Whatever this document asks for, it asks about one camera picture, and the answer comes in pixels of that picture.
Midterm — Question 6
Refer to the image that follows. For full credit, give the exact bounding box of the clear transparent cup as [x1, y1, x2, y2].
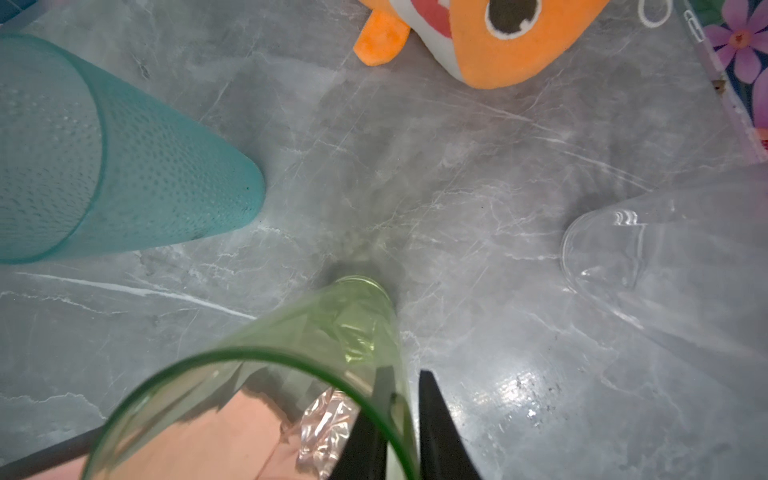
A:
[560, 161, 768, 415]

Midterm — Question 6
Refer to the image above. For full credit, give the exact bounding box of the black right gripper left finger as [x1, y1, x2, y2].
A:
[329, 367, 395, 480]

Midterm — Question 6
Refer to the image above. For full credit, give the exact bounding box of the green tall transparent cup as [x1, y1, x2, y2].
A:
[82, 275, 420, 479]

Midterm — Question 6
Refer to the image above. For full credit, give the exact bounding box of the orange plush fish toy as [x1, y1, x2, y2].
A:
[354, 0, 607, 89]

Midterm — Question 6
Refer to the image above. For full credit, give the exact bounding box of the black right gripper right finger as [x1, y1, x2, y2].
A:
[418, 370, 481, 480]

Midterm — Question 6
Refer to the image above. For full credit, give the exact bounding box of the pink plastic tray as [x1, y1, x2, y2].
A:
[0, 389, 313, 480]

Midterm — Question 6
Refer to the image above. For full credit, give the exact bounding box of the teal frosted cup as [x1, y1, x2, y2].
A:
[1, 34, 266, 264]

